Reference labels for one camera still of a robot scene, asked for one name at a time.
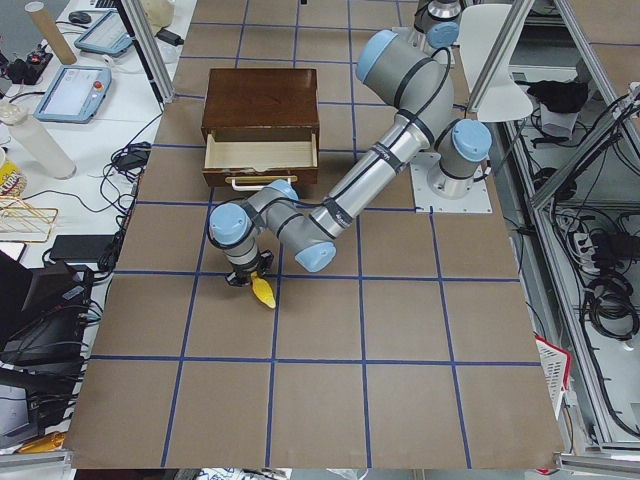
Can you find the translucent plastic cylinder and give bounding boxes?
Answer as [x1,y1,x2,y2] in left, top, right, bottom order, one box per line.
[3,115,76,179]

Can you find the black computer mouse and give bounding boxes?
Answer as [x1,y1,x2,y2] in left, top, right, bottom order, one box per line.
[68,11,92,26]

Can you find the white lamp shade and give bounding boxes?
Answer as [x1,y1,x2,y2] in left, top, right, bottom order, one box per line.
[459,1,533,122]

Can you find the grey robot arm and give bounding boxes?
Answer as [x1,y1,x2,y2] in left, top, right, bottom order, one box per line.
[208,1,492,287]

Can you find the black electronics box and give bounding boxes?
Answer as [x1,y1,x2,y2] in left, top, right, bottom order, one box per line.
[49,234,114,263]

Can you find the blue teach pendant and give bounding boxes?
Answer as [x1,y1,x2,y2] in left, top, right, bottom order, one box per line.
[74,9,132,57]
[33,66,112,124]

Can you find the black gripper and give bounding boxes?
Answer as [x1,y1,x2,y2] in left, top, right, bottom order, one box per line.
[225,250,274,286]

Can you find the black power adapter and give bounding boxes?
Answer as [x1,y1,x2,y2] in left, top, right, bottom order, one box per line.
[156,28,184,46]

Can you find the dark wooden drawer cabinet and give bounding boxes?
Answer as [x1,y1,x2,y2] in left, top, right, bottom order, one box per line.
[201,68,320,141]

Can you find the gold wire rack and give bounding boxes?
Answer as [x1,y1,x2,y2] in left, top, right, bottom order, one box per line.
[0,196,58,243]

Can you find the blue teach pendant near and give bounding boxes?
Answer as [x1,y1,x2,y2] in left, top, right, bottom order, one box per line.
[33,66,112,124]

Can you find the cardboard tube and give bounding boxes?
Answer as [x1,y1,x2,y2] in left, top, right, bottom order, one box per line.
[24,1,77,65]

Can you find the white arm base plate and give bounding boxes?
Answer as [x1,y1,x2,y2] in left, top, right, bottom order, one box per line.
[409,152,492,214]

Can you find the red white plastic basket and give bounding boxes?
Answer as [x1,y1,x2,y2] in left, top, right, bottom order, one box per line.
[535,335,571,418]

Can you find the yellow corn cob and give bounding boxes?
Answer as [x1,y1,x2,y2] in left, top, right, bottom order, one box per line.
[250,272,276,309]

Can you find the blue teach pendant far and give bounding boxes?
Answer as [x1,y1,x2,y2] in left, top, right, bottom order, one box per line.
[74,9,132,57]

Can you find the wooden drawer with white handle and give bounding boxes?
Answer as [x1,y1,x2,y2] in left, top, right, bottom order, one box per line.
[202,128,318,187]

